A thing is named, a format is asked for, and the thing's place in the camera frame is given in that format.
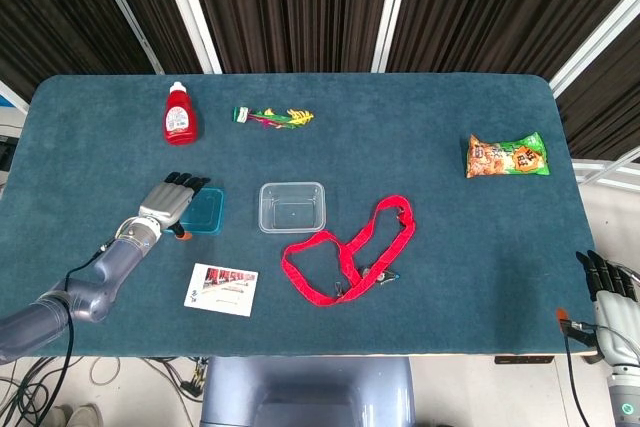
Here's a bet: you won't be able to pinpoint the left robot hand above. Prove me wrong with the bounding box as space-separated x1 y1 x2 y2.
137 171 211 241

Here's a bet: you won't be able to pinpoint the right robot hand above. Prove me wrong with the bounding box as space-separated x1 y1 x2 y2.
555 249 640 367

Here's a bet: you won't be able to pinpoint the blue container lid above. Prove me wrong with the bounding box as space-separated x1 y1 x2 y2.
178 186 225 237

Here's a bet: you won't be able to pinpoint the clear plastic container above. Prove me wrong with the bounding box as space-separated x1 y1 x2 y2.
258 181 327 235

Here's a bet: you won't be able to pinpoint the red ketchup squeeze bottle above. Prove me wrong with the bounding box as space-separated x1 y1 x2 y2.
163 81 200 147

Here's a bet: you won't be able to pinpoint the white card with red print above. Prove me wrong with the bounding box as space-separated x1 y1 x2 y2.
183 262 260 318

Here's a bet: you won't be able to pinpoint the colourful feather toy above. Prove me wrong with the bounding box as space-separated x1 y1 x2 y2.
232 105 316 131

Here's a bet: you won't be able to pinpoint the green orange snack bag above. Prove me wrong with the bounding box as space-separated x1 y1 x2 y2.
465 131 550 180

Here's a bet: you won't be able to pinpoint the grey shoe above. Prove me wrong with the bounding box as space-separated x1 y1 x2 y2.
67 402 104 427
48 404 74 427

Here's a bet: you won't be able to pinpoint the metal clip with blue tip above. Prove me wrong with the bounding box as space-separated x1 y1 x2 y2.
360 266 403 287

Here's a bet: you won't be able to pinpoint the blue-grey robot torso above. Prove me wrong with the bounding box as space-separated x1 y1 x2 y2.
199 356 417 427

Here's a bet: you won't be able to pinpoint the teal carpet table mat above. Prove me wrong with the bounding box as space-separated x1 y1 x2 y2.
0 72 596 359

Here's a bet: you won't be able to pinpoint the black right hand cable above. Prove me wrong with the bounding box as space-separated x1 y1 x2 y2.
563 329 599 427

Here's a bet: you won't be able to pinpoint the white metal frame rail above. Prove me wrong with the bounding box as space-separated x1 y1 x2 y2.
572 149 640 193

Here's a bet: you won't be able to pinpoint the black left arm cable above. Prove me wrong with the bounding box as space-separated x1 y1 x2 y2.
34 244 111 427

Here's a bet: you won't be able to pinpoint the white floor cable loop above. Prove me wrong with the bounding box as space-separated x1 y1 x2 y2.
89 357 122 388

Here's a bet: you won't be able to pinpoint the white frame with blue sticker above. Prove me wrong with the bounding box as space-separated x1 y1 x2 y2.
0 79 30 116

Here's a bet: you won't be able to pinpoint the black floor cable bundle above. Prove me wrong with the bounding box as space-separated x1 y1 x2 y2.
142 355 210 402

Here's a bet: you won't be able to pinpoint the white frame post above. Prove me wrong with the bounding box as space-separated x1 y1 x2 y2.
548 0 640 97
371 0 417 74
154 0 223 74

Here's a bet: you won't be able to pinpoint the thin grey frame post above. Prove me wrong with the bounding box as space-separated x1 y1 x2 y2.
84 0 165 74

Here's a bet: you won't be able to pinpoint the red lanyard strap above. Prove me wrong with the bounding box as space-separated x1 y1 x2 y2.
281 195 416 307

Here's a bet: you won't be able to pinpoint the tangled black floor cables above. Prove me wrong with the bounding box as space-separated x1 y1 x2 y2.
0 356 69 427

